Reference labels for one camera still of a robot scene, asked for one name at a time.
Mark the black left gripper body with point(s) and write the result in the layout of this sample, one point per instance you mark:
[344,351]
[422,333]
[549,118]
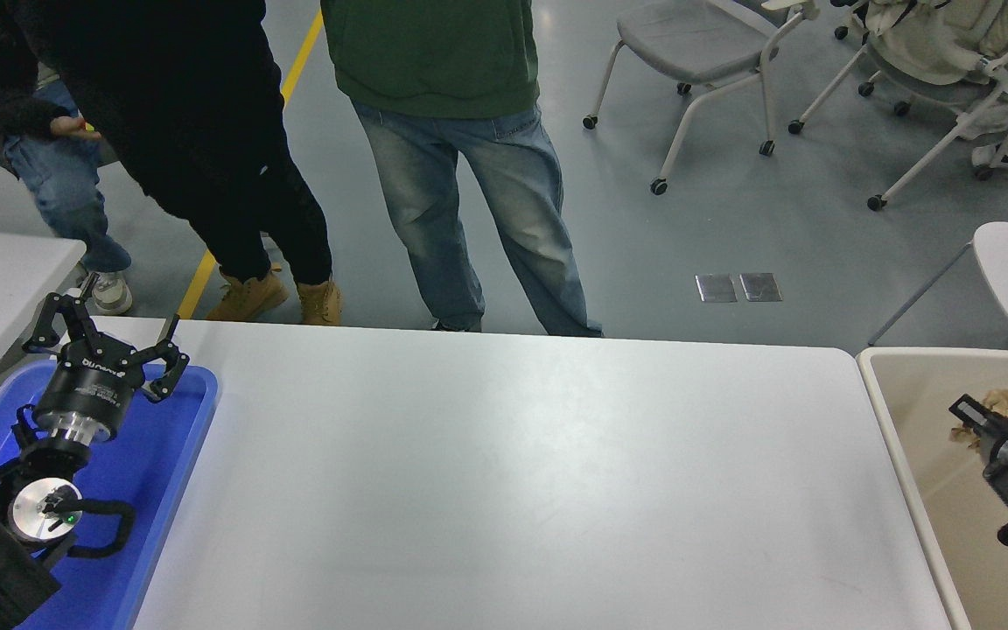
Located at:
[88,385]

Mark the tan paper ball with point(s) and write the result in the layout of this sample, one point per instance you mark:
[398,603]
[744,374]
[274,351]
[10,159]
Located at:
[1007,402]

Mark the person's hand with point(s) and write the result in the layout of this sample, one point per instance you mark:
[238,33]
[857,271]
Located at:
[75,129]

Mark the large pale plastic bin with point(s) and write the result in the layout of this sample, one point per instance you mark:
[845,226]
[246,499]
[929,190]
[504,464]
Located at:
[915,411]

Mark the blue plastic tray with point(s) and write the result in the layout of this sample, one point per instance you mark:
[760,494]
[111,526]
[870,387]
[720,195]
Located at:
[154,490]

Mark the person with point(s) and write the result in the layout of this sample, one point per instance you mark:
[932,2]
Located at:
[206,131]
[451,131]
[66,192]

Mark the silver floor outlet plate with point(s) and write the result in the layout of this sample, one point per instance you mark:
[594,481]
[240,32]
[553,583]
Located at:
[761,287]
[717,288]

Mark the cream jacket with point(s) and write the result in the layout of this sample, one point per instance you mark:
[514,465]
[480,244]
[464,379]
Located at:
[933,39]

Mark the grey seat wheeled chair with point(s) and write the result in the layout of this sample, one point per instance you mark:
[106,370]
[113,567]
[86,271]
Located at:
[688,39]

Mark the white frame wheeled chair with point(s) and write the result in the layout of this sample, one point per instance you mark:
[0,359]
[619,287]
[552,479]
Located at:
[906,179]

